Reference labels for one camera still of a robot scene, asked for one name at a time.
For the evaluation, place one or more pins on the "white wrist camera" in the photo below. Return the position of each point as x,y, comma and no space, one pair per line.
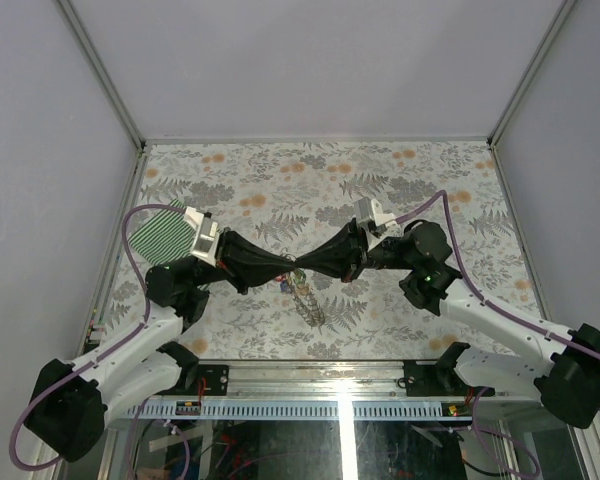
371,217
206,235

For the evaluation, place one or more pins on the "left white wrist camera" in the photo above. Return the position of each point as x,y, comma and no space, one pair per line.
206,235

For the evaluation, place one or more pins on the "aluminium frame post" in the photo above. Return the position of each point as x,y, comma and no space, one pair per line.
556,26
77,28

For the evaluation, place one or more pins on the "left aluminium frame post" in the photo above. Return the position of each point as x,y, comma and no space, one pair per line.
77,28

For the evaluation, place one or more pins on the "right aluminium frame post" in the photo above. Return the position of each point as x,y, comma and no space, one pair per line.
556,26

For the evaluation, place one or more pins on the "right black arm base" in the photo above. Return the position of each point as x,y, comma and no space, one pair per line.
435,378

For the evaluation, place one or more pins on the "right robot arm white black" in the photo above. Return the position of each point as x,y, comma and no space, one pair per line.
551,363

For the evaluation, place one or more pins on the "green striped cloth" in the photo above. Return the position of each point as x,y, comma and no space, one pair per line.
163,238

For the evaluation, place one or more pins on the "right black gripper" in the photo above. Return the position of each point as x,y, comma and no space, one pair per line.
342,256

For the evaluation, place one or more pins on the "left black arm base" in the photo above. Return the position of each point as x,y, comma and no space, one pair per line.
196,378

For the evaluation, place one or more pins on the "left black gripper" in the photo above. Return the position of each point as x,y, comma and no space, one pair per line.
246,264

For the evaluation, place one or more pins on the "aluminium front rail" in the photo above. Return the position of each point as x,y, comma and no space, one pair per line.
288,380

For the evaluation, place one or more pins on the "metal key ring disc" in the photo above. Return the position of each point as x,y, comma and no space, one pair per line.
306,304

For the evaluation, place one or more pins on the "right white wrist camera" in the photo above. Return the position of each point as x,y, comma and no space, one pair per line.
371,217

